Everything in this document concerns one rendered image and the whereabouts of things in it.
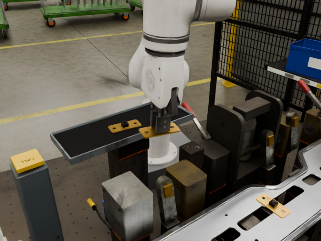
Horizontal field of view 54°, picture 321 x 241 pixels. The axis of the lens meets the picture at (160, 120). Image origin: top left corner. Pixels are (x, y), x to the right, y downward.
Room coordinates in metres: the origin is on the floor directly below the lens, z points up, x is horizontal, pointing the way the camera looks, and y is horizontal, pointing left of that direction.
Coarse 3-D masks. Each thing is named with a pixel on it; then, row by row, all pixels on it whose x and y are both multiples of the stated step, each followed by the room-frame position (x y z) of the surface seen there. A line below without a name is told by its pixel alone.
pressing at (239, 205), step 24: (312, 144) 0.87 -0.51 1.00; (312, 168) 0.75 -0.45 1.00; (240, 192) 0.64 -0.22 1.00; (264, 192) 0.65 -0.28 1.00; (312, 192) 0.65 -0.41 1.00; (192, 216) 0.56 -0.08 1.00; (216, 216) 0.56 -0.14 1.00; (240, 216) 0.56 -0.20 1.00; (288, 216) 0.56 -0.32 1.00; (312, 216) 0.56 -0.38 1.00; (168, 240) 0.49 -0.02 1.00; (192, 240) 0.49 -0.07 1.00; (240, 240) 0.49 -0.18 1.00; (264, 240) 0.49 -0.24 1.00; (288, 240) 0.49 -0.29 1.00
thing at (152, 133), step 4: (172, 124) 0.60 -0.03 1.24; (140, 128) 0.58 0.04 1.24; (144, 128) 0.58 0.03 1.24; (148, 128) 0.58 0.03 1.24; (152, 128) 0.58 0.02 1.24; (172, 128) 0.58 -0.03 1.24; (176, 128) 0.58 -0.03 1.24; (140, 132) 0.56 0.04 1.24; (152, 132) 0.56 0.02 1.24; (164, 132) 0.56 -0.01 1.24; (168, 132) 0.56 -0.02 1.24; (172, 132) 0.57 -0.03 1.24; (144, 136) 0.55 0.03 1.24; (148, 136) 0.55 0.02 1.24; (152, 136) 0.55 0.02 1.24; (156, 136) 0.55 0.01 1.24
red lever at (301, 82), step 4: (300, 80) 1.08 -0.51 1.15; (300, 84) 1.07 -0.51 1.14; (304, 84) 1.06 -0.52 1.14; (304, 88) 1.05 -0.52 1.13; (308, 88) 1.05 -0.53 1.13; (308, 92) 1.04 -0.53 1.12; (312, 96) 1.03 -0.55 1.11; (312, 100) 1.02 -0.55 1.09; (316, 100) 1.01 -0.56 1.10; (316, 104) 1.01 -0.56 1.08; (320, 104) 1.00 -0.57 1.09; (320, 108) 1.00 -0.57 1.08
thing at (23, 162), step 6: (36, 150) 0.62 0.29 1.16; (12, 156) 0.59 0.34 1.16; (18, 156) 0.59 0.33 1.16; (24, 156) 0.59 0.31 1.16; (30, 156) 0.59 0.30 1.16; (36, 156) 0.59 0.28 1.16; (12, 162) 0.57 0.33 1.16; (18, 162) 0.57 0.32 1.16; (24, 162) 0.57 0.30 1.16; (30, 162) 0.57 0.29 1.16; (36, 162) 0.57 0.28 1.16; (42, 162) 0.57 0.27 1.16; (18, 168) 0.55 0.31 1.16; (24, 168) 0.55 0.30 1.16; (30, 168) 0.56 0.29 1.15
